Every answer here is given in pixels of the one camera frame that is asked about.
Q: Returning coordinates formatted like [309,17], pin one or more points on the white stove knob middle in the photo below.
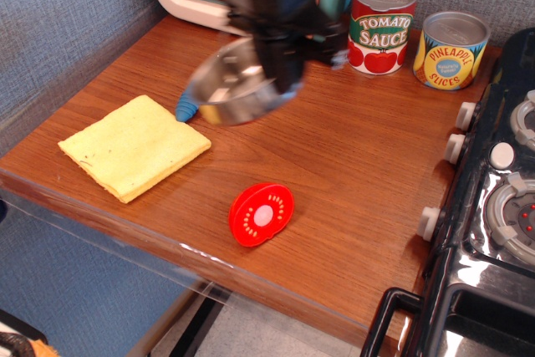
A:
[453,148]

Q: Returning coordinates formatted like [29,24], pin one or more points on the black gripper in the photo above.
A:
[286,33]

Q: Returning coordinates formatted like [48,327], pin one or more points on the red toy tomato half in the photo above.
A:
[259,213]

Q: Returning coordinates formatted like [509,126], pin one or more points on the small metal pot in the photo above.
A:
[231,87]

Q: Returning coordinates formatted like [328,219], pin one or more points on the white stove knob upper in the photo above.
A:
[465,115]

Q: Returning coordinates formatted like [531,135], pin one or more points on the white stove knob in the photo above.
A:
[465,115]
[428,219]
[453,148]

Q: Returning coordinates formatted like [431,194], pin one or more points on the yellow folded cloth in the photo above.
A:
[134,147]

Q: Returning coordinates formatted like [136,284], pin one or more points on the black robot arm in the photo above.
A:
[288,33]

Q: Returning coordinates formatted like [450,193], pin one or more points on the orange fuzzy object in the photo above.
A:
[18,345]

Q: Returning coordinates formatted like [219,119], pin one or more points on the white stove knob lower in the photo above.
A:
[428,219]

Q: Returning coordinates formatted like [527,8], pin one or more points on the pineapple slices can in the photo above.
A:
[450,50]

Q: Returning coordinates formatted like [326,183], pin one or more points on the tomato sauce can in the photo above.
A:
[379,31]

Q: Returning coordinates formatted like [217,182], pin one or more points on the blue handled fork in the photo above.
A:
[186,107]

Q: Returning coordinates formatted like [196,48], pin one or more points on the black toy stove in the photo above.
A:
[478,298]

